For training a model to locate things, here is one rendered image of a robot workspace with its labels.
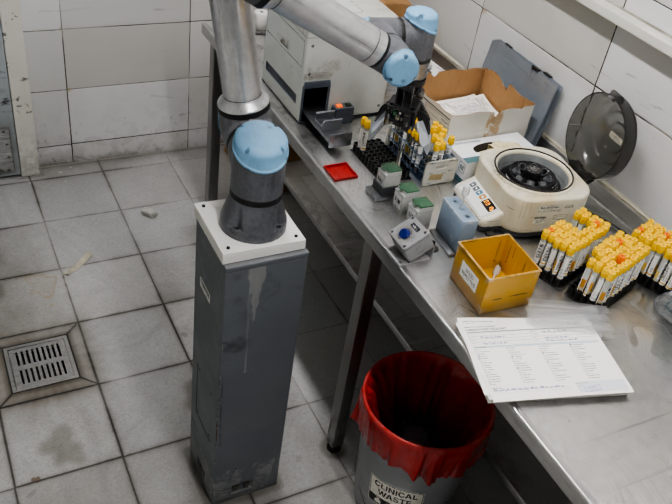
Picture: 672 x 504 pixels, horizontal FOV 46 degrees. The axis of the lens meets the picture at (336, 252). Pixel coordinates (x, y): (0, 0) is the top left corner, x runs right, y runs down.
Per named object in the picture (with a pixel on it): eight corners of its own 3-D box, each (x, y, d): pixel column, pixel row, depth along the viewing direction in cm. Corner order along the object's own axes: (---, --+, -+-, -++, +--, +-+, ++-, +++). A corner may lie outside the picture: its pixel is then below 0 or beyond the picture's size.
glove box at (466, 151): (440, 165, 215) (448, 134, 209) (510, 153, 225) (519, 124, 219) (465, 189, 207) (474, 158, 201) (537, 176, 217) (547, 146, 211)
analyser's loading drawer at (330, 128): (297, 111, 224) (299, 94, 221) (318, 108, 227) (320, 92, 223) (328, 148, 210) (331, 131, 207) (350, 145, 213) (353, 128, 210)
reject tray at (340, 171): (323, 167, 206) (323, 165, 205) (346, 164, 209) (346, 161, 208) (334, 181, 201) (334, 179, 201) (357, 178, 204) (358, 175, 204)
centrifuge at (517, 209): (444, 186, 206) (454, 146, 199) (542, 180, 216) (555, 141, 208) (483, 243, 189) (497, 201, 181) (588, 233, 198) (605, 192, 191)
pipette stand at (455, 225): (429, 232, 189) (437, 197, 183) (454, 228, 192) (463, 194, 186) (448, 257, 182) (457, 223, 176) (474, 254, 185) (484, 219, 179)
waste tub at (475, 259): (447, 276, 177) (457, 241, 171) (497, 267, 182) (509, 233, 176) (477, 316, 168) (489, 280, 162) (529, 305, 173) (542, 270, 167)
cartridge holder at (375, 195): (364, 190, 200) (367, 178, 198) (395, 185, 204) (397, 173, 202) (374, 202, 196) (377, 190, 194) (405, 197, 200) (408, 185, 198)
